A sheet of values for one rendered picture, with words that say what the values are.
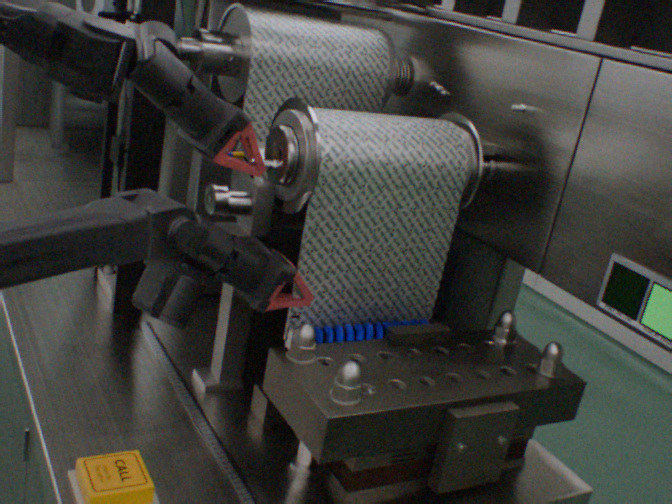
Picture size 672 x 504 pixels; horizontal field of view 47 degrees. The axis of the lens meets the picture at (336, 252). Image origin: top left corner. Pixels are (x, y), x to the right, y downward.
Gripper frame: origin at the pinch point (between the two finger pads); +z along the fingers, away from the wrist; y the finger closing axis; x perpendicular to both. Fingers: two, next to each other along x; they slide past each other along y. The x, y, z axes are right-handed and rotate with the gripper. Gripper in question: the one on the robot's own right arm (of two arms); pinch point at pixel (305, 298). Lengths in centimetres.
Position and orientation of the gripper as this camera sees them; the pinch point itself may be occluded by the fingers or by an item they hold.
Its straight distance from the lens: 100.3
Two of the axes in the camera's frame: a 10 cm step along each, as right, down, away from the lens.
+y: 4.7, 3.9, -7.9
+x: 5.5, -8.3, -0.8
